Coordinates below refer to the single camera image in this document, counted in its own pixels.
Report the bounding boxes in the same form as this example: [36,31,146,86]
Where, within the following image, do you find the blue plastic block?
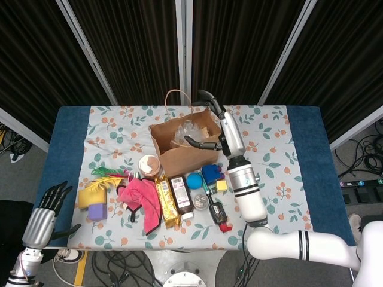
[201,163,223,185]

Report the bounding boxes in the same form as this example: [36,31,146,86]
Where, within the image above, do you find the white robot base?
[143,249,228,287]

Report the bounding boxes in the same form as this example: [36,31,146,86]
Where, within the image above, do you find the pink cloth with black trim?
[115,176,163,236]

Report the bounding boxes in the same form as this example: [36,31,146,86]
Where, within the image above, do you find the black power strip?
[339,179,383,188]

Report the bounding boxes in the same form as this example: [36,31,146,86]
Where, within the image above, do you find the black floor cable bundle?
[233,250,263,287]
[0,122,34,162]
[333,119,383,180]
[89,250,162,287]

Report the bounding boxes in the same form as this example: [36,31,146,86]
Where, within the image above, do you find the black bottle with red cap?
[208,194,233,233]

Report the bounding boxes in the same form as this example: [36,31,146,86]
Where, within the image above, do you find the black foot pedal unit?
[341,187,383,206]

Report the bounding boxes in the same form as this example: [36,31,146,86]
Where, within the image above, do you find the clear jar of paper clips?
[193,193,210,210]

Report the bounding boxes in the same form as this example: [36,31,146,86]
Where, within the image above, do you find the brown paper bag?
[148,88,224,179]

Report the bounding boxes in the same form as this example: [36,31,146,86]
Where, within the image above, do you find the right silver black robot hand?
[184,89,247,159]

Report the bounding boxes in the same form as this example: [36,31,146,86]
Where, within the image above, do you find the green and pink feathers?
[90,166,132,180]

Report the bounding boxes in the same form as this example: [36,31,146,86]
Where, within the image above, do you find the purple foam block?
[87,203,108,221]

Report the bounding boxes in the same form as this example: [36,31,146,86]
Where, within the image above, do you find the floral print tablecloth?
[67,105,317,251]

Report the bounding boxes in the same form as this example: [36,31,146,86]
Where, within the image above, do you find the yellow sponge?
[77,187,108,209]

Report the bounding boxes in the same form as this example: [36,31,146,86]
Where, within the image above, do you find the blue ball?
[186,172,203,190]

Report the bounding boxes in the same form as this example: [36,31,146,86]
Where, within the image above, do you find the dark partition panel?
[0,0,119,153]
[187,0,318,106]
[259,0,383,152]
[64,0,185,106]

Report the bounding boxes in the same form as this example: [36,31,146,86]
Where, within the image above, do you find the white sneaker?
[55,248,81,264]

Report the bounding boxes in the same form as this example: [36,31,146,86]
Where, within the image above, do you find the amber plastic jar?
[138,154,164,180]

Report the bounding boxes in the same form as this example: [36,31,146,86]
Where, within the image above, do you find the blue felt table cover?
[33,106,357,251]

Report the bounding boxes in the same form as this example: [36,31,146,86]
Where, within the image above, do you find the bundle of clear straws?
[171,119,202,147]

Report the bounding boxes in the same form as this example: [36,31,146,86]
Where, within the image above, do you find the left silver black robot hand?
[22,181,81,249]

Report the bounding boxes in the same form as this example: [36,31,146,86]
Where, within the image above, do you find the brown bottle with white cap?
[169,175,194,221]

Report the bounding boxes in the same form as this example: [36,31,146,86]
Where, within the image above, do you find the gold foil packet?
[154,175,181,230]

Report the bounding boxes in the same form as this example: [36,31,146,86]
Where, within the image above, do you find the yellow feather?
[83,176,126,192]

